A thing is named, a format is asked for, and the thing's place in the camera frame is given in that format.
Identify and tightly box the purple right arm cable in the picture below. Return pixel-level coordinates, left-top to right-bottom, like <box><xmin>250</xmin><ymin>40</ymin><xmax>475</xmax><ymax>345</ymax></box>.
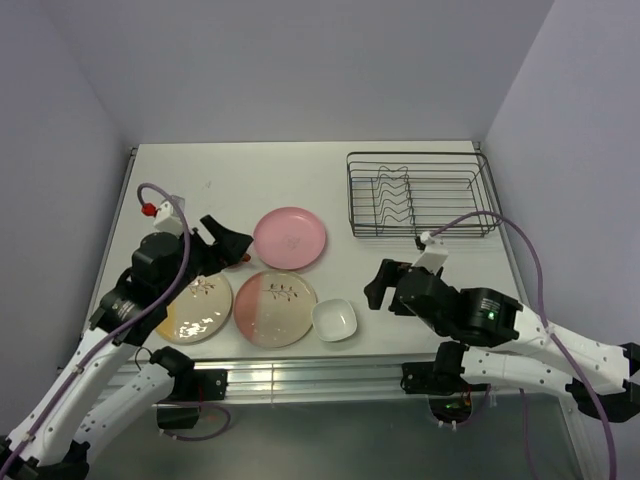
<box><xmin>428</xmin><ymin>210</ymin><xmax>618</xmax><ymax>480</ymax></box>

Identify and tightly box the pink plastic plate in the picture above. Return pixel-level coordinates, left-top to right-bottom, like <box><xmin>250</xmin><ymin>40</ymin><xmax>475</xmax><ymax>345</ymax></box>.
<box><xmin>253</xmin><ymin>207</ymin><xmax>327</xmax><ymax>270</ymax></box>

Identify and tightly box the yellow and cream floral plate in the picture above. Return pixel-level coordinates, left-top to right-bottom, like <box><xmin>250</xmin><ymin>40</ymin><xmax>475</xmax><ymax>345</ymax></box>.
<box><xmin>155</xmin><ymin>274</ymin><xmax>233</xmax><ymax>345</ymax></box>

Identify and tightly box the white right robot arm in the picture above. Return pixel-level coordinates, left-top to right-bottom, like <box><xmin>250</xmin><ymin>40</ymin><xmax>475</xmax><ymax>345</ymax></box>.
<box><xmin>364</xmin><ymin>259</ymin><xmax>639</xmax><ymax>423</ymax></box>

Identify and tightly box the white and green square bowl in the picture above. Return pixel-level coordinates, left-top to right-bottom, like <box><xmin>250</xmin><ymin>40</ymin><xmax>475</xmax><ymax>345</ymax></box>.
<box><xmin>312</xmin><ymin>299</ymin><xmax>358</xmax><ymax>343</ymax></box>

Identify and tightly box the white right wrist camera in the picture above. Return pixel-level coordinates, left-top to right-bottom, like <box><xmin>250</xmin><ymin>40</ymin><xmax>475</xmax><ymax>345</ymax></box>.
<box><xmin>413</xmin><ymin>231</ymin><xmax>449</xmax><ymax>274</ymax></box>

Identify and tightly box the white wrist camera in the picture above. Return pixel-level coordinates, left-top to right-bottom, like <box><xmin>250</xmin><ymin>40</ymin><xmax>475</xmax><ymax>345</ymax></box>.
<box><xmin>413</xmin><ymin>231</ymin><xmax>449</xmax><ymax>274</ymax></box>
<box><xmin>141</xmin><ymin>200</ymin><xmax>183</xmax><ymax>237</ymax></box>

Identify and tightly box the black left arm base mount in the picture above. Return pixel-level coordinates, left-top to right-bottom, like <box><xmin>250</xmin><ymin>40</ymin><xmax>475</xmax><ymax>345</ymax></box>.
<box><xmin>156</xmin><ymin>369</ymin><xmax>231</xmax><ymax>435</ymax></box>

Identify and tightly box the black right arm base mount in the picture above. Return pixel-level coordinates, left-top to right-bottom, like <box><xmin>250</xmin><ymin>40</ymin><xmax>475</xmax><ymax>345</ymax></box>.
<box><xmin>400</xmin><ymin>362</ymin><xmax>490</xmax><ymax>425</ymax></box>

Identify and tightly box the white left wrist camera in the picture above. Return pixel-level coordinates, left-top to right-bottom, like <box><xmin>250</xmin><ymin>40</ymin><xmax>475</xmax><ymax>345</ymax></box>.
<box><xmin>141</xmin><ymin>200</ymin><xmax>183</xmax><ymax>237</ymax></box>

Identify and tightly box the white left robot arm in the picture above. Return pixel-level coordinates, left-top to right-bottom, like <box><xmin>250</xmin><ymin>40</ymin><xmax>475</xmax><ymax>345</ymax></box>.
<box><xmin>1</xmin><ymin>215</ymin><xmax>253</xmax><ymax>479</ymax></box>

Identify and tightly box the black wire dish rack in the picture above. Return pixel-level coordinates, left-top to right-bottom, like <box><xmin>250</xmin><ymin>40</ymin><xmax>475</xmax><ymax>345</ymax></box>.
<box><xmin>346</xmin><ymin>151</ymin><xmax>502</xmax><ymax>238</ymax></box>

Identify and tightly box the aluminium extrusion rail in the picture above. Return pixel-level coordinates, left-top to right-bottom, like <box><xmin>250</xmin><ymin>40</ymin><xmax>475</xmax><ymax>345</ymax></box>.
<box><xmin>94</xmin><ymin>357</ymin><xmax>571</xmax><ymax>409</ymax></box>

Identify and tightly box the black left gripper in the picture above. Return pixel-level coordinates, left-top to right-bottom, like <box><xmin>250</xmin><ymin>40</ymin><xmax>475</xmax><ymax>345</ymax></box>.
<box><xmin>160</xmin><ymin>214</ymin><xmax>252</xmax><ymax>302</ymax></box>

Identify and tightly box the pink and cream floral plate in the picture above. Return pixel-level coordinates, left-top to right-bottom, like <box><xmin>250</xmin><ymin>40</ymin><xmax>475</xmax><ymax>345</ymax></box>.
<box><xmin>233</xmin><ymin>270</ymin><xmax>317</xmax><ymax>349</ymax></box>

